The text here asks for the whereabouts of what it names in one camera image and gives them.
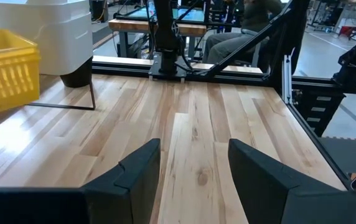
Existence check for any wooden neighbour table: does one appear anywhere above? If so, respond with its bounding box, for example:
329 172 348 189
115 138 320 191
108 6 208 60

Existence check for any yellow plastic basket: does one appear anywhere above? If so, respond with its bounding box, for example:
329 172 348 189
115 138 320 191
0 29 41 119

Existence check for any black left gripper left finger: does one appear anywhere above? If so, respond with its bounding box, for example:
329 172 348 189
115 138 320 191
0 138 162 224

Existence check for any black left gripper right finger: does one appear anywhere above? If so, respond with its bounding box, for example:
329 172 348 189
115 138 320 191
228 138 356 224

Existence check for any black aluminium table frame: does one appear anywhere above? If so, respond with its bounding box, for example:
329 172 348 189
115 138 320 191
91 0 356 190

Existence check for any person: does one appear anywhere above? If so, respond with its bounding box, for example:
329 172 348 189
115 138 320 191
202 0 284 66

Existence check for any black plant pot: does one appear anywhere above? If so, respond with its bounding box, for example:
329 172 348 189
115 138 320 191
59 57 93 89

